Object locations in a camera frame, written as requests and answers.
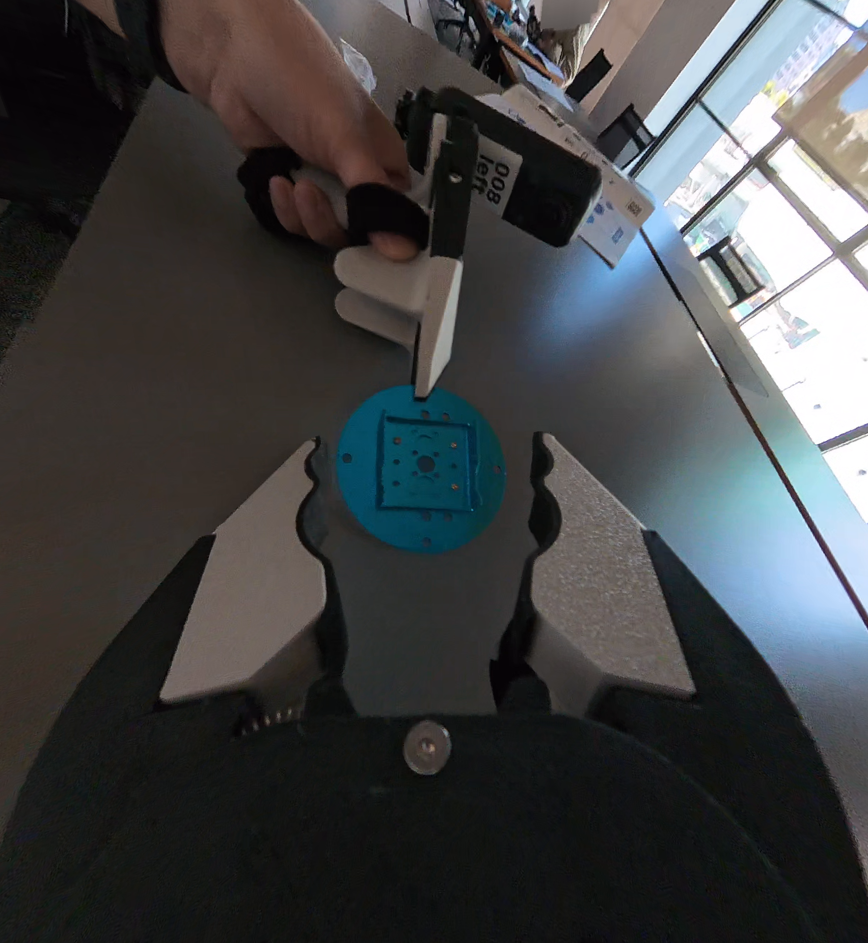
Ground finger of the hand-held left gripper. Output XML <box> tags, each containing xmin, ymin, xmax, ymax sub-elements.
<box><xmin>333</xmin><ymin>289</ymin><xmax>424</xmax><ymax>349</ymax></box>
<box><xmin>333</xmin><ymin>245</ymin><xmax>466</xmax><ymax>400</ymax></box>

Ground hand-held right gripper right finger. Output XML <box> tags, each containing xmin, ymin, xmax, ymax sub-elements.
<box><xmin>493</xmin><ymin>431</ymin><xmax>697</xmax><ymax>714</ymax></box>

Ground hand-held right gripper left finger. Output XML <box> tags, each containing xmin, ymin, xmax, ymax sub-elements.
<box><xmin>159</xmin><ymin>438</ymin><xmax>348</xmax><ymax>704</ymax></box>

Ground blue disc with square bracket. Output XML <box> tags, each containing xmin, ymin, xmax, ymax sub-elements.
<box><xmin>337</xmin><ymin>383</ymin><xmax>507</xmax><ymax>555</ymax></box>

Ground distant cluttered desk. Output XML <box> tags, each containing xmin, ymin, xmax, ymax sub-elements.
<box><xmin>434</xmin><ymin>0</ymin><xmax>571</xmax><ymax>85</ymax></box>

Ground grey desk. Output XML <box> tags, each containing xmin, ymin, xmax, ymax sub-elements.
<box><xmin>0</xmin><ymin>0</ymin><xmax>868</xmax><ymax>943</ymax></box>
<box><xmin>636</xmin><ymin>221</ymin><xmax>868</xmax><ymax>697</ymax></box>

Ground person's left hand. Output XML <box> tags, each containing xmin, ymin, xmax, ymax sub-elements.
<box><xmin>160</xmin><ymin>0</ymin><xmax>418</xmax><ymax>263</ymax></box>

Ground cardboard box with blue print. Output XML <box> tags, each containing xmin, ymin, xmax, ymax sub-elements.
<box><xmin>478</xmin><ymin>83</ymin><xmax>657</xmax><ymax>270</ymax></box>

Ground black chair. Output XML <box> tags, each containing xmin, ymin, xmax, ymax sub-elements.
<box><xmin>596</xmin><ymin>103</ymin><xmax>657</xmax><ymax>159</ymax></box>
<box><xmin>695</xmin><ymin>238</ymin><xmax>768</xmax><ymax>310</ymax></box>
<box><xmin>565</xmin><ymin>48</ymin><xmax>613</xmax><ymax>103</ymax></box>

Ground clear plastic bag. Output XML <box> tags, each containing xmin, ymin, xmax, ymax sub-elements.
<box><xmin>337</xmin><ymin>38</ymin><xmax>378</xmax><ymax>95</ymax></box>

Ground large glass window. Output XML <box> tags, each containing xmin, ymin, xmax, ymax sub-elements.
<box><xmin>636</xmin><ymin>0</ymin><xmax>868</xmax><ymax>524</ymax></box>

